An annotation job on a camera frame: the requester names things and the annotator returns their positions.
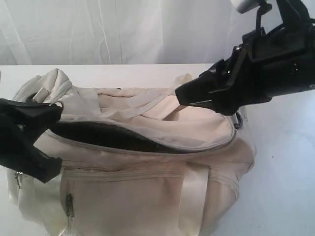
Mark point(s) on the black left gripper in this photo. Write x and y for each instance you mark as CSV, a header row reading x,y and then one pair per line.
x,y
21,124

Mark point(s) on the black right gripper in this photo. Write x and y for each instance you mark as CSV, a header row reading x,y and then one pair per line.
x,y
272,65

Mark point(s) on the cream fabric duffel bag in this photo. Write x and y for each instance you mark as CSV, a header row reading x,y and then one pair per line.
x,y
135,162

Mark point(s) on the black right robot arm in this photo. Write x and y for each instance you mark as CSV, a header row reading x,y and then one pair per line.
x,y
294,15

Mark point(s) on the white backdrop curtain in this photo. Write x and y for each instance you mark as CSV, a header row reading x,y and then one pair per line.
x,y
119,31

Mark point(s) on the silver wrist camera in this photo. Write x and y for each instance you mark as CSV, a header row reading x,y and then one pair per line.
x,y
243,6

